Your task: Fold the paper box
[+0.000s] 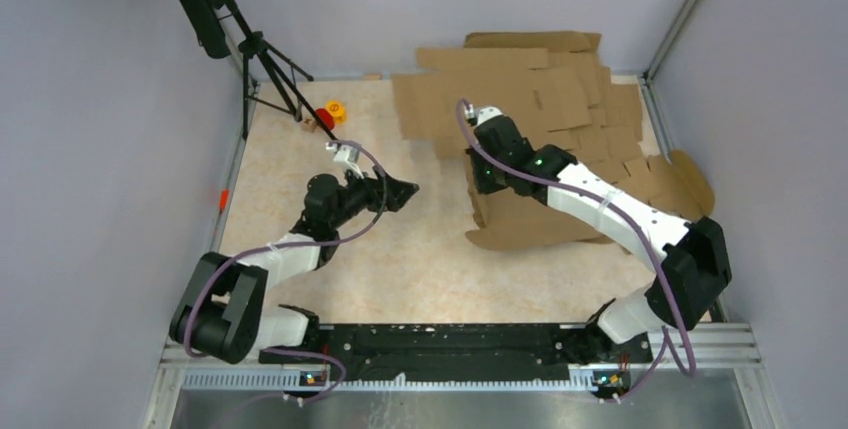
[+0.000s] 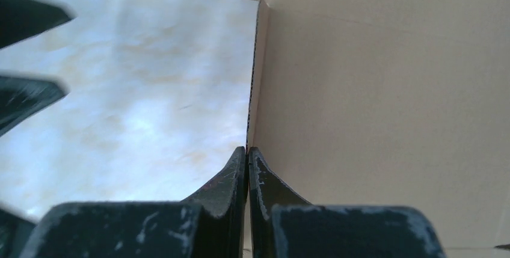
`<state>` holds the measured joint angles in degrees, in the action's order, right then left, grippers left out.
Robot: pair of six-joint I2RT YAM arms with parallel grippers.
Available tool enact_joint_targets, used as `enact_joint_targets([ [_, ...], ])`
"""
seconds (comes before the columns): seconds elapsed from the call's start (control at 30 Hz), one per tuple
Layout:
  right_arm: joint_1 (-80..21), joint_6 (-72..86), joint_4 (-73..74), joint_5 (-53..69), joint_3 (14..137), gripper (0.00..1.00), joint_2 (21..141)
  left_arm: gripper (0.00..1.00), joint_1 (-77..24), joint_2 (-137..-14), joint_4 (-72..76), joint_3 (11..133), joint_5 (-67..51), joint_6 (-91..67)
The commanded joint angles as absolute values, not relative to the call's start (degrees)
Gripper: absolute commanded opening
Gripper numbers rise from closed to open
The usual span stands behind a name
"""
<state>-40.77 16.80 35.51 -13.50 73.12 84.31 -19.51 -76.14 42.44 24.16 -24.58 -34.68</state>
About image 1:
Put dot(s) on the cardboard box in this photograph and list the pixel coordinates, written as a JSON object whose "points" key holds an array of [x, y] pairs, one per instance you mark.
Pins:
{"points": [[542, 99]]}

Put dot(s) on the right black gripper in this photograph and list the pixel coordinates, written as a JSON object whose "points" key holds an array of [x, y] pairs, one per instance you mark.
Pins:
{"points": [[483, 185]]}

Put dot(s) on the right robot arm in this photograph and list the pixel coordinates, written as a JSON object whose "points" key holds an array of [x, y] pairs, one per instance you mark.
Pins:
{"points": [[689, 258]]}

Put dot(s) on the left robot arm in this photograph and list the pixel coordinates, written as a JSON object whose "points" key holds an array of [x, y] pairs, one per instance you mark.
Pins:
{"points": [[222, 312]]}

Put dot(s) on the stack of cardboard blanks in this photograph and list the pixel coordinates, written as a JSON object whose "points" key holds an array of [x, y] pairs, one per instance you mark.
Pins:
{"points": [[508, 222]]}

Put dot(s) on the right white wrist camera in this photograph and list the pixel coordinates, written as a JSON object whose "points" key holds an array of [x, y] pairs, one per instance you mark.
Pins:
{"points": [[476, 116]]}

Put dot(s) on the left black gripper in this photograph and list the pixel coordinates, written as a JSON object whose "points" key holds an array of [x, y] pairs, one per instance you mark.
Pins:
{"points": [[374, 188]]}

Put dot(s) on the yellow round toy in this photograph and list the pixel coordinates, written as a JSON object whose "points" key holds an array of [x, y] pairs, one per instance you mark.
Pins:
{"points": [[337, 111]]}

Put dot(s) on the small wooden block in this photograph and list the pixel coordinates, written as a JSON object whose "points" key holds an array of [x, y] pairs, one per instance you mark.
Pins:
{"points": [[309, 125]]}

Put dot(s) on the red round toy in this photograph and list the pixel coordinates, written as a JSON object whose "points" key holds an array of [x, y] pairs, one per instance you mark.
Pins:
{"points": [[325, 118]]}

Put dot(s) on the orange clip on frame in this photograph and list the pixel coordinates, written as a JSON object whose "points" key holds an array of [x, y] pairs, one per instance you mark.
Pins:
{"points": [[223, 200]]}

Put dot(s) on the black camera tripod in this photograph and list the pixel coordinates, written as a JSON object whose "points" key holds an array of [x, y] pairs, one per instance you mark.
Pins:
{"points": [[206, 18]]}

